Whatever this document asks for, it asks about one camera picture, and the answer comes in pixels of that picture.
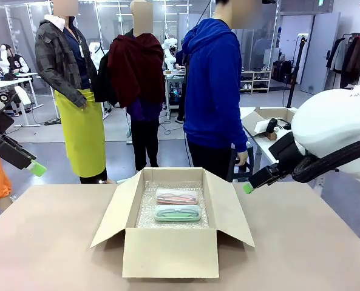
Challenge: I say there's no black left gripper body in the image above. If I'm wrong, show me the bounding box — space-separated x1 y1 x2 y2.
0 132 38 171

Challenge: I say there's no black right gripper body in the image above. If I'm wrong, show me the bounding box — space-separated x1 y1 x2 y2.
248 164 290 190

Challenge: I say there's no pink glasses case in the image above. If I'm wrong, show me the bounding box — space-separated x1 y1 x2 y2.
155 188 199 206

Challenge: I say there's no mint green glasses case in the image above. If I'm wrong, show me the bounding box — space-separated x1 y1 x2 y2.
154 205 202 224

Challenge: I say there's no person's right forearm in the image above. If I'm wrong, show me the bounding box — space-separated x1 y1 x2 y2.
223 112 249 152

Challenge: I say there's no black shoulder bag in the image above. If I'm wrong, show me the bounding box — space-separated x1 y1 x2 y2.
93 50 118 107

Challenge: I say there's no person's right hand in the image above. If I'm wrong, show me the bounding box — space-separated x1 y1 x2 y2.
236 149 250 167

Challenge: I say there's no black chair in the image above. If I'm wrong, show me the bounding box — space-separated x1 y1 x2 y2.
232 142 255 182

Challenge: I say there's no white side table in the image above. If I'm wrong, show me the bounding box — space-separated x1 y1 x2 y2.
239 105 299 172

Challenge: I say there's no small black device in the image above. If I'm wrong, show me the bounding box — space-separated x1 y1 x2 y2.
265 118 278 135

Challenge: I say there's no small cardboard box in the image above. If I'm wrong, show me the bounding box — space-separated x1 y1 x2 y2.
253 106 298 141

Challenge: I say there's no white background desk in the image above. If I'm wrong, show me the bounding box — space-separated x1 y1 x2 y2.
0 72 44 127

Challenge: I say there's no seated background person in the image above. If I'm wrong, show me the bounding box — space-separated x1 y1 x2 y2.
2 44 29 74

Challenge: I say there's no white shoe rack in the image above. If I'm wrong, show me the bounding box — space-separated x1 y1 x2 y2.
239 70 273 94

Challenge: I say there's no mannequin in plaid jacket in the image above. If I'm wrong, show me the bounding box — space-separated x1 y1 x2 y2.
35 0 108 185

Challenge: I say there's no person in blue hoodie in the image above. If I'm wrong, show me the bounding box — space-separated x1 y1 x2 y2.
182 0 264 183

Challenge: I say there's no open brown cardboard box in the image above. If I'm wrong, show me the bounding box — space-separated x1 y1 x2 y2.
90 166 256 279

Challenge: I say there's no dark suitcase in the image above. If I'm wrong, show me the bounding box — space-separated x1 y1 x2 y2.
272 59 293 83

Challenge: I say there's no clear bubble wrap sheet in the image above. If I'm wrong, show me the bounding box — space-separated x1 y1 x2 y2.
135 180 211 230

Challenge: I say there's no mannequin with dark clothes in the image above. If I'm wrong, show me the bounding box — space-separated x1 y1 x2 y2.
93 0 166 172

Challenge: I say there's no black tripod stand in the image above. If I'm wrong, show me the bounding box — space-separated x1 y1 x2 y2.
285 34 308 109

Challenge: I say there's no dark red cloth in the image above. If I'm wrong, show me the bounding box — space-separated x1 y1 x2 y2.
107 32 166 109

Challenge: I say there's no clothes rack with garments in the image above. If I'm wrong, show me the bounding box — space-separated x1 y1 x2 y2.
325 32 360 90

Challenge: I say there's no white humanoid background robot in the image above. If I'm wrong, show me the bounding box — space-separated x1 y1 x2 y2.
161 35 181 75

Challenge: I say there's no black right wrist mount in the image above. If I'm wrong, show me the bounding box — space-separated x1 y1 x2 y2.
268 132 305 167

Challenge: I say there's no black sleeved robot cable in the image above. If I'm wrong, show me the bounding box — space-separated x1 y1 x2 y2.
291 136 360 184

